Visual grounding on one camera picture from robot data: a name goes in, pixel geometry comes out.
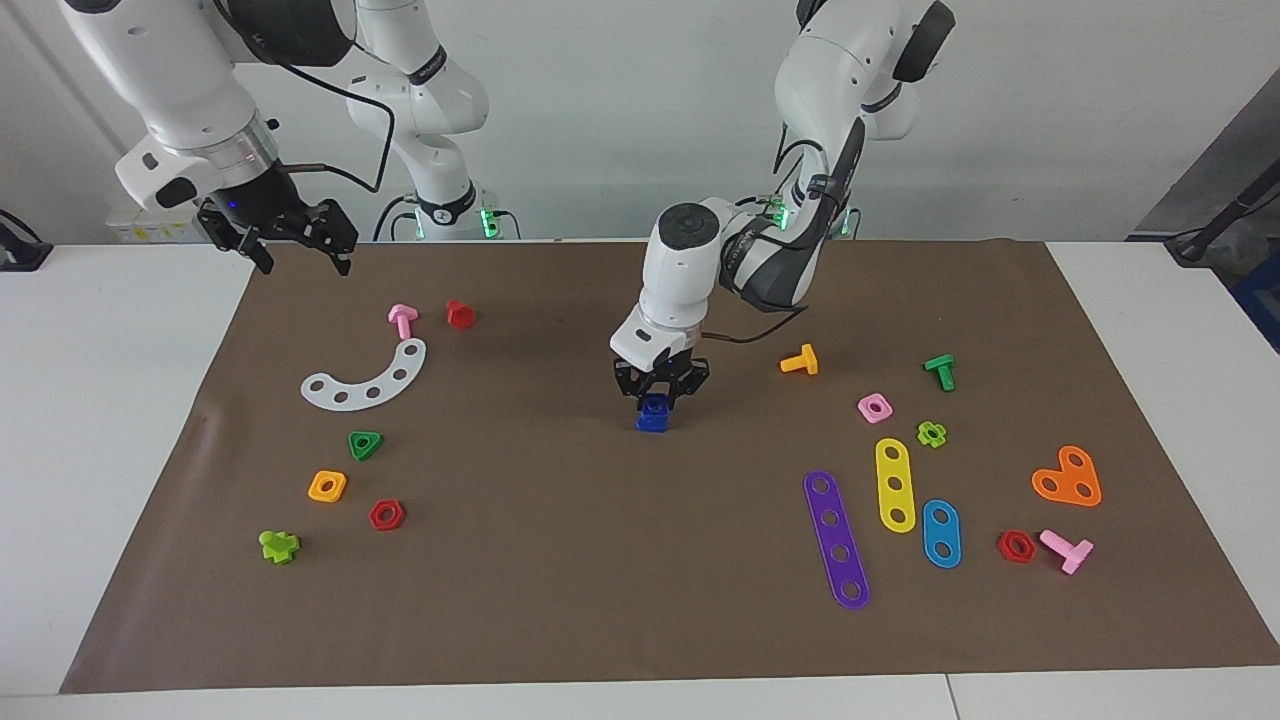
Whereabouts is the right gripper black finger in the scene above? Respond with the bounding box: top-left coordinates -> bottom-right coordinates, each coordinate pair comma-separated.
199,203 -> 275,276
292,199 -> 359,277

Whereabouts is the white curved five-hole plate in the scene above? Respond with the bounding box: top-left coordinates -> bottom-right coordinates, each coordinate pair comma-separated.
300,337 -> 428,412

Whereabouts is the brown paper table mat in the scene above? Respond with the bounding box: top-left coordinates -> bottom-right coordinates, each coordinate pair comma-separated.
60,238 -> 1280,694

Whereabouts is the purple four-hole plastic strip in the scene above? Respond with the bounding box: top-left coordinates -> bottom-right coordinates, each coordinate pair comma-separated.
803,470 -> 871,611

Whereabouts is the black clamp stand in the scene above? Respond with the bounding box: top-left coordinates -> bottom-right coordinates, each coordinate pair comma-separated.
0,208 -> 53,273

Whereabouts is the yellow three-hole plastic strip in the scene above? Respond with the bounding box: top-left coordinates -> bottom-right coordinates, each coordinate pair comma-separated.
875,437 -> 917,534

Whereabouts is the blue two-hole plastic strip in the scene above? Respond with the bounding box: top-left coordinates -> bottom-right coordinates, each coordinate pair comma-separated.
922,498 -> 963,570

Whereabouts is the orange three-hole corner plate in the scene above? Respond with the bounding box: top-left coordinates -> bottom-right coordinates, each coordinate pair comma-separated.
1031,445 -> 1103,508

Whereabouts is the black tripod stand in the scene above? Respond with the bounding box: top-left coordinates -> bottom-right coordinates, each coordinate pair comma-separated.
1165,183 -> 1280,266

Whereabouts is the blue box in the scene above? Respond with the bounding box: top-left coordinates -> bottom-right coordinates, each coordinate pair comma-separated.
1232,250 -> 1280,353

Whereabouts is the dark grey partition panel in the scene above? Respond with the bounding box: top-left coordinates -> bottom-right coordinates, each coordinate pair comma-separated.
1128,70 -> 1280,241

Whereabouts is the black base cable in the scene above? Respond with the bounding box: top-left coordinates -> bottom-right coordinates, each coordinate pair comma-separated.
373,193 -> 421,243

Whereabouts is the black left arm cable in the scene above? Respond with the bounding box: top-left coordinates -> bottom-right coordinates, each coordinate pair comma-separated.
700,140 -> 863,347

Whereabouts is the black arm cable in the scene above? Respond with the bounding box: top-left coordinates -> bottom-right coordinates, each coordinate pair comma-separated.
700,140 -> 863,347
268,60 -> 397,197

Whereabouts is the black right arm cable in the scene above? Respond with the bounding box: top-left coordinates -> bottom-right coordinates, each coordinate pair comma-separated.
268,60 -> 397,197

